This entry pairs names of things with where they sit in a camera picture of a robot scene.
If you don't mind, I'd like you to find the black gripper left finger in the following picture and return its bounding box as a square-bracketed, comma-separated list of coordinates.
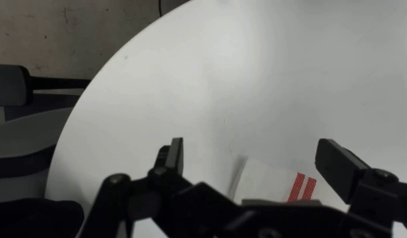
[78, 137, 194, 238]

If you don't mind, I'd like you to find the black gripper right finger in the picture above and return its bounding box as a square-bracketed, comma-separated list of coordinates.
[314, 138, 407, 236]

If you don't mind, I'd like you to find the white towel with red stripes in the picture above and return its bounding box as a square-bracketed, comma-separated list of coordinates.
[228, 157, 350, 207]

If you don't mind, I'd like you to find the grey mesh office chair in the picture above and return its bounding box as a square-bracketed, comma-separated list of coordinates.
[0, 65, 93, 204]

